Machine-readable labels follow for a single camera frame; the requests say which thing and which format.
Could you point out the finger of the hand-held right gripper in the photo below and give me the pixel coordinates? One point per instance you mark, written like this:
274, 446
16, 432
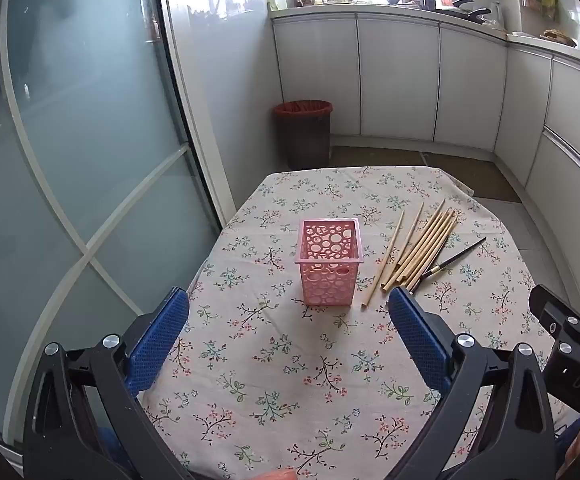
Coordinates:
555, 317

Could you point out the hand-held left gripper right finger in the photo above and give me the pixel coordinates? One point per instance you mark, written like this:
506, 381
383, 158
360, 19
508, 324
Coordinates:
420, 335

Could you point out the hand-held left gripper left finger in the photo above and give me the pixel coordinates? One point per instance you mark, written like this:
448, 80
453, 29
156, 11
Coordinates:
157, 340

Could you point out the pile of wooden chopsticks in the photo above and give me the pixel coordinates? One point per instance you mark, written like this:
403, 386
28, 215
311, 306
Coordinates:
422, 250

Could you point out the black chopstick with gold band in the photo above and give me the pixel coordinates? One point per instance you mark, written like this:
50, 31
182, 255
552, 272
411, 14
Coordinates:
457, 256

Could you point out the pink perforated plastic basket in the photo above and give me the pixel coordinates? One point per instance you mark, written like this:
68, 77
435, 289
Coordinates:
327, 280

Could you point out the floral tablecloth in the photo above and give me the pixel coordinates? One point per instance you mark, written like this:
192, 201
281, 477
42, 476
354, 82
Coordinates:
280, 385

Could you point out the frosted glass sliding door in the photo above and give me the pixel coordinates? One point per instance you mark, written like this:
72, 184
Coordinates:
95, 160

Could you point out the brown trash bin red liner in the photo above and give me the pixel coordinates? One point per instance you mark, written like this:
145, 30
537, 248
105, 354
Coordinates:
304, 135

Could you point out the white kitchen cabinets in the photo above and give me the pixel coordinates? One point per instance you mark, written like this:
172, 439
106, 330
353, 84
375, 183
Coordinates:
395, 80

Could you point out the yellow food package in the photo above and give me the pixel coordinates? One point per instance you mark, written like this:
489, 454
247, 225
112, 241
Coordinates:
549, 4

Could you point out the copper pot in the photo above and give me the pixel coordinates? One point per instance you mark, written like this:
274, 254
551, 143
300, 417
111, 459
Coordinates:
531, 1

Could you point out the black frying pan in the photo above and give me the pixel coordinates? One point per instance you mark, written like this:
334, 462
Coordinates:
462, 9

